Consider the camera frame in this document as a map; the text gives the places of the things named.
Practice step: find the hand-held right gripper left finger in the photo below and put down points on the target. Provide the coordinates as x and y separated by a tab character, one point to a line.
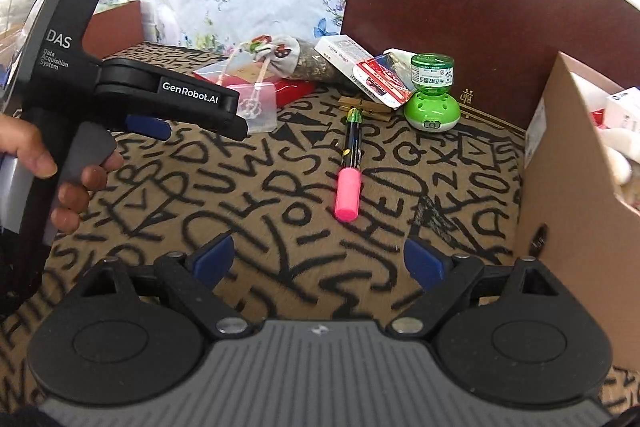
212	259

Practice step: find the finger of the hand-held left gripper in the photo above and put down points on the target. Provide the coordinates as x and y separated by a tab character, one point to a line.
200	99

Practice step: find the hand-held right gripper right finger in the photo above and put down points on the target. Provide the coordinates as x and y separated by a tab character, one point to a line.
425	263

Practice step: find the pink-capped highlighter pen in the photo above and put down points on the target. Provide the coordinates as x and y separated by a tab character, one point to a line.
348	197

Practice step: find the cardboard box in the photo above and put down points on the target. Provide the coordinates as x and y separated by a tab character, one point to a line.
560	232

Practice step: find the person's left hand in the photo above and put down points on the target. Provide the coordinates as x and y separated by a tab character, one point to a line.
30	144

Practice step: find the clear plastic box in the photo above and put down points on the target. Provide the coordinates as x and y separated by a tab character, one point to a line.
250	102

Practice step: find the brown open box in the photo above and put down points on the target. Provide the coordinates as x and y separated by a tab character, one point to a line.
120	29

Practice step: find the letter-print blanket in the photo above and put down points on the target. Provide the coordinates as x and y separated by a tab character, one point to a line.
280	207

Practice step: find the red flat box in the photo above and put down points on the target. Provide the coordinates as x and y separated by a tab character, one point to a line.
295	92

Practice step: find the dark floral pouch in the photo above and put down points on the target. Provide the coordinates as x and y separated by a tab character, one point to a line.
320	67

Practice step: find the white and red box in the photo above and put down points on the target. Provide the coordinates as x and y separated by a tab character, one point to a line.
342	52

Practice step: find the green repellent bottle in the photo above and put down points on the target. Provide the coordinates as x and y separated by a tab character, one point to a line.
432	102

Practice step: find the wooden clothespin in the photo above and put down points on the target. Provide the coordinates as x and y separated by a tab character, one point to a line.
367	109

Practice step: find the red and white card packet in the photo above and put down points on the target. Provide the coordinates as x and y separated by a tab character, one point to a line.
382	79

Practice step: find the white plastic wrapper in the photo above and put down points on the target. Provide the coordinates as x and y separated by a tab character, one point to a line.
400	55

